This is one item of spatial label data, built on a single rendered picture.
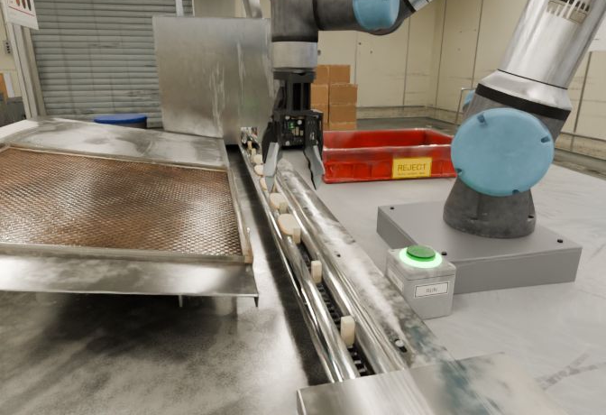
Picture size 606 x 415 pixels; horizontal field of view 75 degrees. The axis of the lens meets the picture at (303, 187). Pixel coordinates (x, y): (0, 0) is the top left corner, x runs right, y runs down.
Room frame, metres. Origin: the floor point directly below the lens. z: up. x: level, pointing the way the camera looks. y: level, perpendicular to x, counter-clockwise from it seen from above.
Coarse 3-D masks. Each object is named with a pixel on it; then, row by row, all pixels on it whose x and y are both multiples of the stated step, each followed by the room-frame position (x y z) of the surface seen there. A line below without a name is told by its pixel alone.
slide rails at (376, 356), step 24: (264, 192) 0.92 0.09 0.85; (288, 240) 0.65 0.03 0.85; (312, 240) 0.65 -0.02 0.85; (312, 288) 0.49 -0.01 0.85; (336, 288) 0.49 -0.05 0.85; (360, 312) 0.43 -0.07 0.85; (336, 336) 0.39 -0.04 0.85; (360, 336) 0.39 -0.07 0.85; (336, 360) 0.35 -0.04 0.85; (384, 360) 0.35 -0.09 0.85
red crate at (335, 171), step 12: (336, 168) 1.10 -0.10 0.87; (348, 168) 1.10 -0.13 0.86; (360, 168) 1.11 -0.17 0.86; (372, 168) 1.11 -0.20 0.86; (384, 168) 1.12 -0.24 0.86; (432, 168) 1.15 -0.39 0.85; (444, 168) 1.15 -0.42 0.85; (324, 180) 1.09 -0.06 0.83; (336, 180) 1.09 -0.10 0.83; (348, 180) 1.10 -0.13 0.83; (360, 180) 1.11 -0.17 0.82; (372, 180) 1.12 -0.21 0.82; (384, 180) 1.12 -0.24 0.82
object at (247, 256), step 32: (0, 160) 0.77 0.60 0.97; (32, 160) 0.80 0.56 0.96; (64, 160) 0.84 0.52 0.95; (96, 160) 0.89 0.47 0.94; (128, 160) 0.92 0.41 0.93; (160, 160) 0.93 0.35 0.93; (0, 192) 0.61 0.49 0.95; (64, 192) 0.65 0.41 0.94; (128, 192) 0.70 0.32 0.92; (160, 192) 0.73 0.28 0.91; (192, 192) 0.76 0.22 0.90; (0, 224) 0.50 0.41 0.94; (160, 224) 0.58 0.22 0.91; (192, 224) 0.60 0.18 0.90; (224, 224) 0.62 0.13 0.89; (64, 256) 0.44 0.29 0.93; (96, 256) 0.44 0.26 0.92; (128, 256) 0.45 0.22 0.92; (160, 256) 0.46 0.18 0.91; (192, 256) 0.47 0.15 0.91; (224, 256) 0.48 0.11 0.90
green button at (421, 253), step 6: (414, 246) 0.51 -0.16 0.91; (420, 246) 0.51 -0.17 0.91; (426, 246) 0.51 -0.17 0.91; (408, 252) 0.49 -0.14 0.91; (414, 252) 0.49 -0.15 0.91; (420, 252) 0.49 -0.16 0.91; (426, 252) 0.49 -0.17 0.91; (432, 252) 0.49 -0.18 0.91; (414, 258) 0.48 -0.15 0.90; (420, 258) 0.47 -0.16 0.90; (426, 258) 0.47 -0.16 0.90; (432, 258) 0.47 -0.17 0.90
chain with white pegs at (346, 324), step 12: (252, 156) 1.34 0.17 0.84; (300, 252) 0.63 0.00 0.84; (312, 264) 0.52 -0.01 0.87; (312, 276) 0.52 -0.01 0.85; (324, 288) 0.50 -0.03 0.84; (324, 300) 0.48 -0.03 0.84; (336, 312) 0.44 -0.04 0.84; (336, 324) 0.43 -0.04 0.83; (348, 324) 0.38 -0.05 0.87; (348, 336) 0.38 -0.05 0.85; (348, 348) 0.38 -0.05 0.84; (360, 360) 0.36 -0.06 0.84; (360, 372) 0.34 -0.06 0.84
